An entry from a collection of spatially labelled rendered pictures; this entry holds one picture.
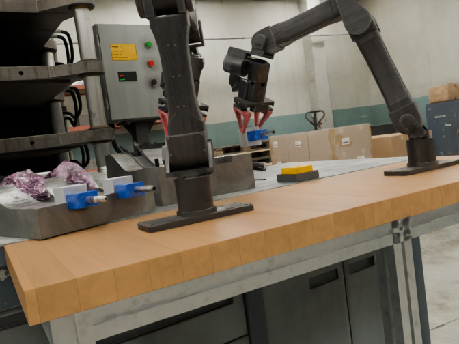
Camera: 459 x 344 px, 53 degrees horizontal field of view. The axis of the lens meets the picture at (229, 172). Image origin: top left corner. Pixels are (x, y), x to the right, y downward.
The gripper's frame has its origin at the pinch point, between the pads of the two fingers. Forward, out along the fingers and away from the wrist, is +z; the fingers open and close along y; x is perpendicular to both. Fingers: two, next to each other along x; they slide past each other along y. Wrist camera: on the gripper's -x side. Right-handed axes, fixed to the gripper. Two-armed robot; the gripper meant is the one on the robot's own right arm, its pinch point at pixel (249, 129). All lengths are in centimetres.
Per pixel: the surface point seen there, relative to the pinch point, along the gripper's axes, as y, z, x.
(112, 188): 49, -1, 21
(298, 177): 1.3, 3.4, 24.3
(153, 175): 36.4, 1.9, 13.4
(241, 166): 13.9, 1.8, 16.6
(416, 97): -703, 171, -395
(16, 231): 67, 5, 21
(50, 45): 22, 8, -137
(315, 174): -4.5, 3.4, 24.4
